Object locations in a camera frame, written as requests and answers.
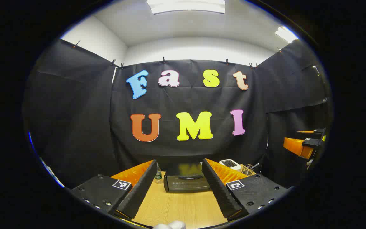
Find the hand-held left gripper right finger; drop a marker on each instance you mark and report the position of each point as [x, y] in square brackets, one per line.
[219, 190]

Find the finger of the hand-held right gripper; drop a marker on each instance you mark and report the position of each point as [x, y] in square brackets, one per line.
[319, 130]
[311, 142]

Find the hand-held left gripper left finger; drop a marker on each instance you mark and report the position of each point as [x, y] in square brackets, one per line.
[140, 190]

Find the black electric oven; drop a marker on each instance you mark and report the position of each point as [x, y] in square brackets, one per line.
[186, 184]

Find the clear plastic water bottle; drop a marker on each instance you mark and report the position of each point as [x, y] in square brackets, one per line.
[158, 176]

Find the white toaster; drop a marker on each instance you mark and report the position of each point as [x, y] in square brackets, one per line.
[230, 163]

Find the metal spoon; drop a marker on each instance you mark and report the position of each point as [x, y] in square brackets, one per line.
[255, 165]

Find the black backdrop cloth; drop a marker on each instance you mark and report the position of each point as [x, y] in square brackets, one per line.
[183, 101]

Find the small ceiling light panel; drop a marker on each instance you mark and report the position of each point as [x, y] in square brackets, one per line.
[286, 34]

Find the large ceiling light panel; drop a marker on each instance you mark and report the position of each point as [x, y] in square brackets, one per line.
[186, 6]

